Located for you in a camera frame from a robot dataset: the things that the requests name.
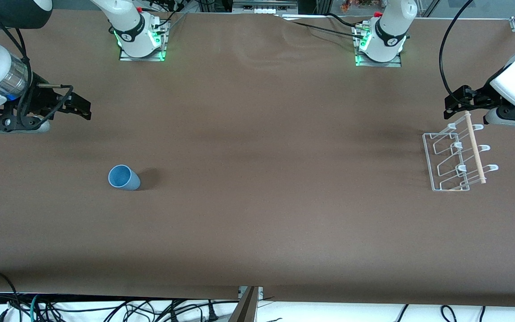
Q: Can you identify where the black base cable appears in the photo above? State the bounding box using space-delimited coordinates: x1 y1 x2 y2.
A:
143 4 187 34
289 20 366 41
326 12 375 29

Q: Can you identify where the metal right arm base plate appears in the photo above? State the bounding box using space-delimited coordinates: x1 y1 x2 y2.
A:
118 18 168 62

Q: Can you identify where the black floor cable bundle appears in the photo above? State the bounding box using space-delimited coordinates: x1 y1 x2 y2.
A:
38 299 241 322

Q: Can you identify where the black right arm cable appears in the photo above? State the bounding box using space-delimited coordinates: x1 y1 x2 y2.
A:
0 7 74 130

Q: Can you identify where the blue plastic cup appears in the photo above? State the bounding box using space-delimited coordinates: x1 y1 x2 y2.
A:
108 164 142 192

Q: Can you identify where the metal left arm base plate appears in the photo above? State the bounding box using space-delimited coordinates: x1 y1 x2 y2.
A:
355 22 403 68

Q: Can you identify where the metal table edge post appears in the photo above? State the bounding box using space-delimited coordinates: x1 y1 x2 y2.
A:
228 286 264 322

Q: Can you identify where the white power strip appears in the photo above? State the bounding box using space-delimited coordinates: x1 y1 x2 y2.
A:
232 0 299 14

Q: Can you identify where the teal floor cable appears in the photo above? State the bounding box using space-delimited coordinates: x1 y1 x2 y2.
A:
29 293 42 322

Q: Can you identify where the white wire cup rack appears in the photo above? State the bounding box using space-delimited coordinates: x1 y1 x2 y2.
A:
422 112 500 192

